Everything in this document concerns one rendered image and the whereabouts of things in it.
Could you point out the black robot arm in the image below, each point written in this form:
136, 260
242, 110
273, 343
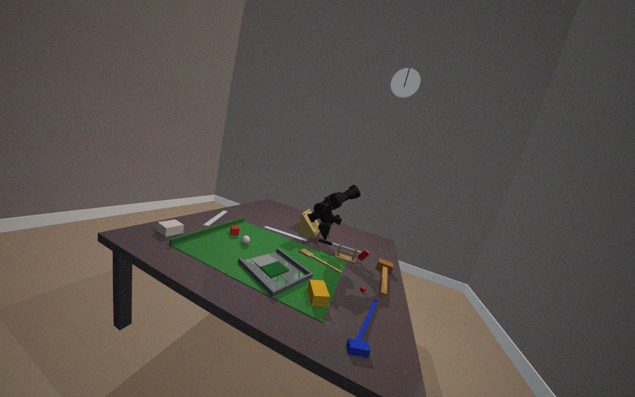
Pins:
334, 201

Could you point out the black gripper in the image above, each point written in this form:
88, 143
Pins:
326, 225

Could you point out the white cube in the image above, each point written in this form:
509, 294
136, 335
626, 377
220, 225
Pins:
171, 227

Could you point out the green rectangular mat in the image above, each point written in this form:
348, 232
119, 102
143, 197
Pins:
221, 251

